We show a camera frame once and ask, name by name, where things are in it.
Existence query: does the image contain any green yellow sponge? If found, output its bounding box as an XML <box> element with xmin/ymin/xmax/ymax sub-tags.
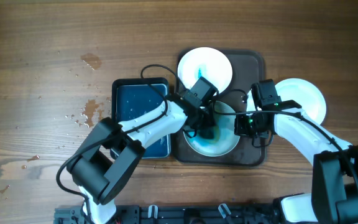
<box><xmin>197</xmin><ymin>126</ymin><xmax>221</xmax><ymax>144</ymax></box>

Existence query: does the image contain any light blue plate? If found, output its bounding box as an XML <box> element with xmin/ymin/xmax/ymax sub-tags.
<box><xmin>184</xmin><ymin>101</ymin><xmax>240</xmax><ymax>157</ymax></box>

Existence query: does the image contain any white plate bottom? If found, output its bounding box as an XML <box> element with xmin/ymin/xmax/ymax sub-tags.
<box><xmin>246</xmin><ymin>78</ymin><xmax>327</xmax><ymax>128</ymax></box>

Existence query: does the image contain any white plate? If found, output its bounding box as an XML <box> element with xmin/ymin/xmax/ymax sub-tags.
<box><xmin>177</xmin><ymin>47</ymin><xmax>233</xmax><ymax>93</ymax></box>
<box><xmin>246</xmin><ymin>78</ymin><xmax>327</xmax><ymax>128</ymax></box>

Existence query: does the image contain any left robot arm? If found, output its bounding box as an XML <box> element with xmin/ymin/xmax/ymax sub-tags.
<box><xmin>61</xmin><ymin>77</ymin><xmax>219</xmax><ymax>223</ymax></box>

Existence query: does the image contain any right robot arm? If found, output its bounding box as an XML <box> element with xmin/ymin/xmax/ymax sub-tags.
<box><xmin>234</xmin><ymin>78</ymin><xmax>358</xmax><ymax>223</ymax></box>

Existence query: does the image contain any dark brown serving tray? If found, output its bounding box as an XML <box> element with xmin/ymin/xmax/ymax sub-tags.
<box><xmin>171</xmin><ymin>48</ymin><xmax>268</xmax><ymax>169</ymax></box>

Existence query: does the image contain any black water basin tray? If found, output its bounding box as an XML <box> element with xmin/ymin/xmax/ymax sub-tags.
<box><xmin>110</xmin><ymin>77</ymin><xmax>171</xmax><ymax>161</ymax></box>

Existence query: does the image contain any white plate top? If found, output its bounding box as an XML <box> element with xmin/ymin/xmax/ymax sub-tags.
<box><xmin>177</xmin><ymin>47</ymin><xmax>233</xmax><ymax>93</ymax></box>

